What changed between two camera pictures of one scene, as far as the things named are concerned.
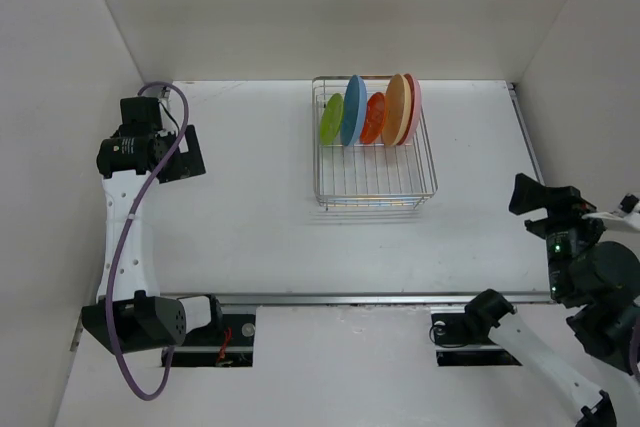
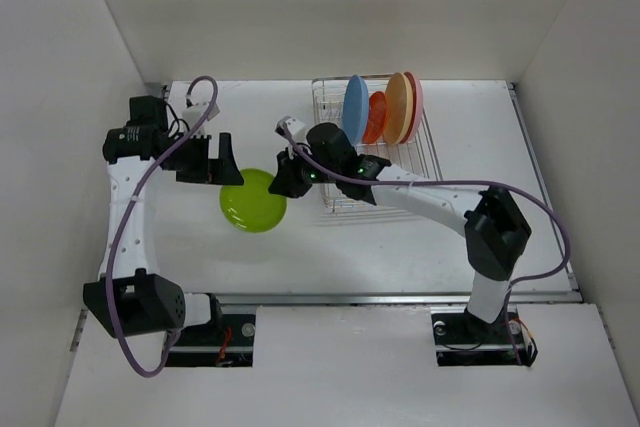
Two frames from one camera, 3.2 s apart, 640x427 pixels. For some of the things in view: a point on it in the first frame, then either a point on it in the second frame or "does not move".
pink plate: x=415 y=111 does not move
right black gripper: x=564 y=203 -> x=286 y=182
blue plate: x=354 y=111 does not move
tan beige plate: x=396 y=109 does not move
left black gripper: x=186 y=164 -> x=221 y=171
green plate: x=331 y=118 -> x=251 y=207
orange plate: x=374 y=118 does not move
